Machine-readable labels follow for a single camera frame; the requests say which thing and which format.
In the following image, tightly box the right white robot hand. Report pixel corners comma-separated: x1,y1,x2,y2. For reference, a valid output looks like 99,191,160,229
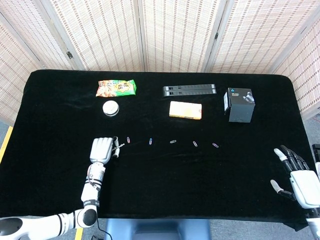
269,144,320,210

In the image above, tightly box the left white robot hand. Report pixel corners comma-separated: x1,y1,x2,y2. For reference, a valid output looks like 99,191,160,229
89,135,122,165

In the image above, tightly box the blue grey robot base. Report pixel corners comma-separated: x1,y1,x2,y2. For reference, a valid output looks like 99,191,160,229
104,218,211,240

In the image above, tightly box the black cart with wheel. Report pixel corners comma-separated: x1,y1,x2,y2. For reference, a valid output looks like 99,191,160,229
311,143,320,173

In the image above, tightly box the round white tin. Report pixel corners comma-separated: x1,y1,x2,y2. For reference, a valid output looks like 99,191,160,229
102,100,120,117

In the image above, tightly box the orange green snack bag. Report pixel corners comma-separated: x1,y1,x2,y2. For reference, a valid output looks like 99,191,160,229
95,79,138,97

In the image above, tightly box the black velvet tablecloth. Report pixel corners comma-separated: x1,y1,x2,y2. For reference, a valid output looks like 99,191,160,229
0,69,320,232

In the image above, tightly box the black cardboard box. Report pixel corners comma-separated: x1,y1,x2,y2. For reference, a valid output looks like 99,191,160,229
223,87,256,123

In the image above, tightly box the black long power strip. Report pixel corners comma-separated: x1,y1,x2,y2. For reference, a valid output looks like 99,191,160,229
162,83,216,92
163,88,217,98

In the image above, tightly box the woven folding screen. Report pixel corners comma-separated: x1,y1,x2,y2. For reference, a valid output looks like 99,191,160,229
0,0,320,126

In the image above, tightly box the thin black cable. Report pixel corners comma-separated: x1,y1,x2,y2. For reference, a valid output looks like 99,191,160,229
90,218,109,240

